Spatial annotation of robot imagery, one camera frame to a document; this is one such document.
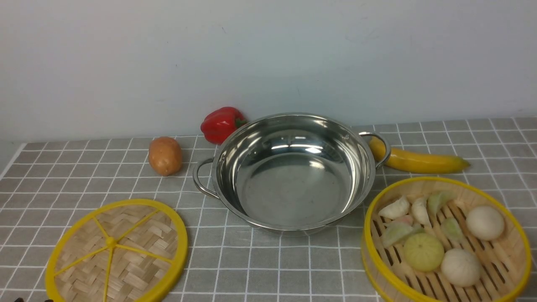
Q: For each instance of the yellow bamboo steamer lid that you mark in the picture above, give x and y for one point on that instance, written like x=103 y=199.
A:
x=128 y=251

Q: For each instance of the yellow bamboo steamer basket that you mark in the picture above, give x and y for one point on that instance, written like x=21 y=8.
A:
x=505 y=262

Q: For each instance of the stainless steel pot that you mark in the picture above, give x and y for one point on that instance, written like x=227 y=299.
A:
x=293 y=174

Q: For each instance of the red bell pepper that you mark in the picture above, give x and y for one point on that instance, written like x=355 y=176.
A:
x=221 y=123

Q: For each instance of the brown potato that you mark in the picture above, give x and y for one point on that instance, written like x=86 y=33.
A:
x=165 y=156

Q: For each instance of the yellow banana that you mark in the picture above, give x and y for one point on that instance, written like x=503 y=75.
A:
x=421 y=163

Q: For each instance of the green dumpling left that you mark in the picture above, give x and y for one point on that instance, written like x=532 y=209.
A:
x=397 y=232

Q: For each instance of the green dumpling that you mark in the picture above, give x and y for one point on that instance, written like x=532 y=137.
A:
x=397 y=232
x=451 y=229
x=439 y=199

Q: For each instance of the white dumpling upright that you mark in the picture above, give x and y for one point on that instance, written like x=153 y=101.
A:
x=420 y=212

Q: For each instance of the green dumpling top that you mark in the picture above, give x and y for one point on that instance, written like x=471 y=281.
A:
x=439 y=199

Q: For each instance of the green round bun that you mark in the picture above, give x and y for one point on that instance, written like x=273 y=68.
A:
x=423 y=252

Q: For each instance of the green dumpling middle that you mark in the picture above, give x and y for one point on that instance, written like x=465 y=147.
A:
x=451 y=229

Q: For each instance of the white pleated bun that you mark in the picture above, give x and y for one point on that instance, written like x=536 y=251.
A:
x=461 y=268

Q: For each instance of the white round bun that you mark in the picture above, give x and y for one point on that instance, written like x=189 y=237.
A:
x=485 y=223

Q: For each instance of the grey checkered table cloth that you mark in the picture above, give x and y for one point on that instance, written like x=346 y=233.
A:
x=47 y=187

